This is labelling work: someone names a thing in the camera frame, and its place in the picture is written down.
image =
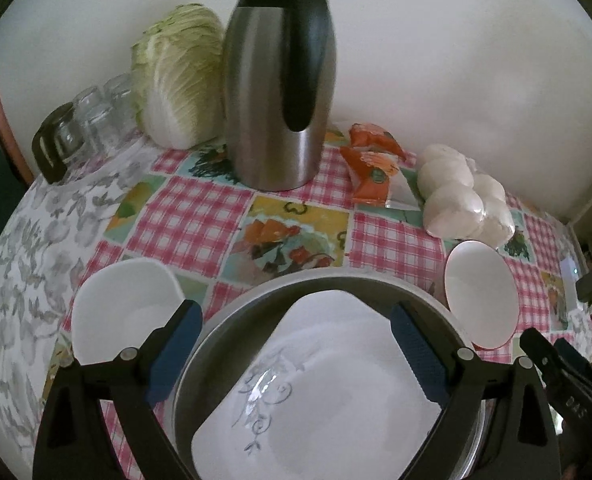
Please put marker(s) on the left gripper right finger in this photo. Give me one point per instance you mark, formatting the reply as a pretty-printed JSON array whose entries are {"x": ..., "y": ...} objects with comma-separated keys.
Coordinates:
[{"x": 459, "y": 382}]

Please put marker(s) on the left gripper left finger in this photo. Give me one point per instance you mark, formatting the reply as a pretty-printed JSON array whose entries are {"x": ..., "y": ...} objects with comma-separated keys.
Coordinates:
[{"x": 139, "y": 378}]

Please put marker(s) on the white bowl strawberry print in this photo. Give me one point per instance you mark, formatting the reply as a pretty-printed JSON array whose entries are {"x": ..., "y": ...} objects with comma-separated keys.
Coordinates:
[{"x": 481, "y": 293}]

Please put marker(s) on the white square floral plate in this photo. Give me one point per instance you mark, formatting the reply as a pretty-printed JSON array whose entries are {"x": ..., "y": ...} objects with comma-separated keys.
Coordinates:
[{"x": 329, "y": 396}]

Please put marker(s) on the small white square dish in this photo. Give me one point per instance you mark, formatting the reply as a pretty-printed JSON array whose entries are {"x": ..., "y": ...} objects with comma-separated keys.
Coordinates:
[{"x": 119, "y": 306}]

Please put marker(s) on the grey metal pan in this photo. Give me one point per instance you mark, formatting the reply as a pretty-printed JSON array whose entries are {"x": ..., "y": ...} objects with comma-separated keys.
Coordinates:
[{"x": 233, "y": 337}]

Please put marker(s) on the grey floral tablecloth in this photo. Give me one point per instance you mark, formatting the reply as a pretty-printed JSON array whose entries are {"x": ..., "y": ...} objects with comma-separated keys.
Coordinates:
[{"x": 48, "y": 247}]

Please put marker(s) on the bag of steamed buns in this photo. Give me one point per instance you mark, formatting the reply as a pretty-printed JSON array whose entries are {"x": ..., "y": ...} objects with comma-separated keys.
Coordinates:
[{"x": 461, "y": 202}]

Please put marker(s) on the orange snack packet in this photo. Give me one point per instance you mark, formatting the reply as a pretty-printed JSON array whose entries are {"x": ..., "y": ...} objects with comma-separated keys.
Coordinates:
[{"x": 374, "y": 159}]

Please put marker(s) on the glass jar black lid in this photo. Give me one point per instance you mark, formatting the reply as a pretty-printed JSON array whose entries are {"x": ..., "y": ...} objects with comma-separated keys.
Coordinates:
[{"x": 58, "y": 143}]

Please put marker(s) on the clear drinking glass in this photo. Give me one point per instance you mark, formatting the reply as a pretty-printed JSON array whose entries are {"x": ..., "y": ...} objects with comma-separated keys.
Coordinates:
[{"x": 106, "y": 115}]

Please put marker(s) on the napa cabbage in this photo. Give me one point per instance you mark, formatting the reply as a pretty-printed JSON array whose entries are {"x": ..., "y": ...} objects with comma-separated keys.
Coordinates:
[{"x": 175, "y": 77}]

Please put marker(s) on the steel thermos jug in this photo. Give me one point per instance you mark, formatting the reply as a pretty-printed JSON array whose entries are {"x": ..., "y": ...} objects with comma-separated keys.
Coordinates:
[{"x": 278, "y": 80}]

